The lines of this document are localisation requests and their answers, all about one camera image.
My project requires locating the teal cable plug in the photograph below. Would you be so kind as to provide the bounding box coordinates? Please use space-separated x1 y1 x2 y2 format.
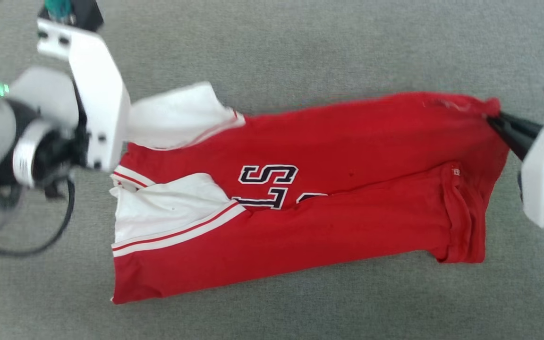
44 0 73 19

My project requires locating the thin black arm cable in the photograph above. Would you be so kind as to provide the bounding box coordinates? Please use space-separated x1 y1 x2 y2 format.
0 177 75 258

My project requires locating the red and white jersey shirt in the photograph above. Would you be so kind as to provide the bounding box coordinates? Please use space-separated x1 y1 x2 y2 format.
110 81 510 305

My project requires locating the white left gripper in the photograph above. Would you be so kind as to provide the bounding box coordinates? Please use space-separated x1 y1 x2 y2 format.
36 18 132 173

